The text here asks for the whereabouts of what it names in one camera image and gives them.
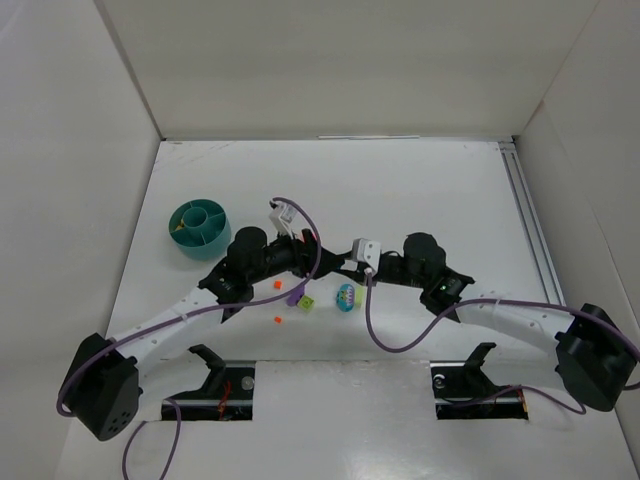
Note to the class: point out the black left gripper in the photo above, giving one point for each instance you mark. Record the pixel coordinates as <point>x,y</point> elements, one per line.
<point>306,253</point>

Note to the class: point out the teal printed oval lego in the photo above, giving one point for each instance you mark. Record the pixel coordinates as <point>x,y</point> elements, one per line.
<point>345,297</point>

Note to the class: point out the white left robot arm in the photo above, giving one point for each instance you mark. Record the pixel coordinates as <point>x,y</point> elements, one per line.
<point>103,385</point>

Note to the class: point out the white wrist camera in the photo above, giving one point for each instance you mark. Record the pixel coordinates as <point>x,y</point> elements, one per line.
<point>367,252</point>
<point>282,216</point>

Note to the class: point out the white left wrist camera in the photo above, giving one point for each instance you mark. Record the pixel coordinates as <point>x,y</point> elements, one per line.
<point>282,216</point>

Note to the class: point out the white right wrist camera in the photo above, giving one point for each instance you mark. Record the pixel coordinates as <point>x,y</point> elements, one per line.
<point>367,252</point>

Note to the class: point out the teal round divided container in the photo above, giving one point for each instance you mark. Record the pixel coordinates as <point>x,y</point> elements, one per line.
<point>207,232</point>

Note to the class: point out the purple curved lego piece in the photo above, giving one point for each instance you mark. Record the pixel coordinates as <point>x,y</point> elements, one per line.
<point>295,296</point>

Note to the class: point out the pale green lego brick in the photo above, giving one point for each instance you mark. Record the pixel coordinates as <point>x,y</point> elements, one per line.
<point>360,293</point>

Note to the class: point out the aluminium rail right side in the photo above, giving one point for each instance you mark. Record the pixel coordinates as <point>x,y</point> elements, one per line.
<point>535,235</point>

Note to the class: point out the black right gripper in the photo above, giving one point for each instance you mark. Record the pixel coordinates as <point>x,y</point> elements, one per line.
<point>386,271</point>

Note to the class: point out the lime green square lego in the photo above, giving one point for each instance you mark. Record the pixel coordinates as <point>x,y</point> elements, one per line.
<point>306,303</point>

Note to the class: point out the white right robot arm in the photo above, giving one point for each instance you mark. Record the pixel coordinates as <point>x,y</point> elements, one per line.
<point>592,359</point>

